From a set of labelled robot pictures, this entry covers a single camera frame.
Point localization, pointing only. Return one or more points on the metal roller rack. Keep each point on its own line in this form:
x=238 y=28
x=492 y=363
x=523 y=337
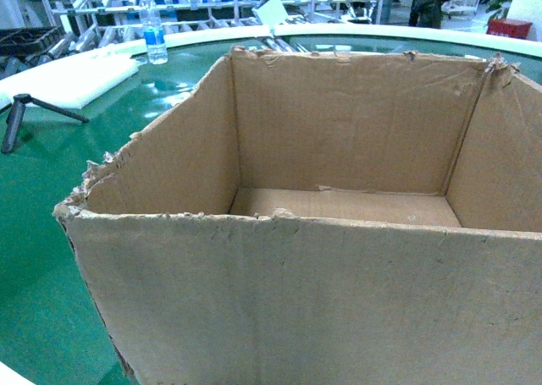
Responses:
x=114 y=24

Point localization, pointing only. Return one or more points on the white foam sheet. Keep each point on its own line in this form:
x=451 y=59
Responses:
x=71 y=82

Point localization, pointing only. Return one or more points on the red plastic crate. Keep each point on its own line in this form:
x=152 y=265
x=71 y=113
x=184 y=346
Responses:
x=512 y=28

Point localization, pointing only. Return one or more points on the white round conveyor table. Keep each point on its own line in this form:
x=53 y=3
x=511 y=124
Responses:
x=50 y=330

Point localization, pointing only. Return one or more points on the black plastic tray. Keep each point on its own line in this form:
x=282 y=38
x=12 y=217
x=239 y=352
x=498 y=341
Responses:
x=28 y=41

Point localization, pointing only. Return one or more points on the brown cardboard box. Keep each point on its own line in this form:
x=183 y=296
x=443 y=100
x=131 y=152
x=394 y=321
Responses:
x=324 y=218

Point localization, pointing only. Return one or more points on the black mini tripod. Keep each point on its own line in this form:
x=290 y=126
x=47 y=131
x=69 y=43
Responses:
x=17 y=112

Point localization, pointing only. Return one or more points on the clear plastic water bottle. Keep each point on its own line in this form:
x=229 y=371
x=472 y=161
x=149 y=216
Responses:
x=153 y=32

